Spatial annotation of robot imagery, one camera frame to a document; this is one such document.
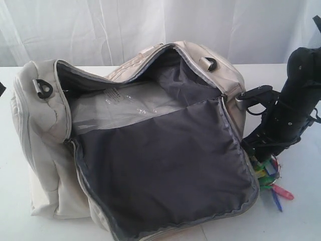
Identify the clear plastic bag inside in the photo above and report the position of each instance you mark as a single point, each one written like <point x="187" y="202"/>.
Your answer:
<point x="118" y="107"/>

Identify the colourful plastic key tag bunch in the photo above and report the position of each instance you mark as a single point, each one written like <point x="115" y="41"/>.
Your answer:
<point x="267" y="174"/>

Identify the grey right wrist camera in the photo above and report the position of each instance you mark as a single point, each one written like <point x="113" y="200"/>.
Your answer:
<point x="263" y="95"/>

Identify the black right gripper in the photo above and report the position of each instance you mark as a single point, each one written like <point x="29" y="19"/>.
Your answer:
<point x="283" y="123"/>

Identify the white backdrop curtain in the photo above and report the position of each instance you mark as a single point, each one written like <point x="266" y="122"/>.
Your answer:
<point x="108" y="33"/>

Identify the cream duffel bag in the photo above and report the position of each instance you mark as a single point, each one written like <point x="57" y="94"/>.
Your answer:
<point x="139" y="181"/>

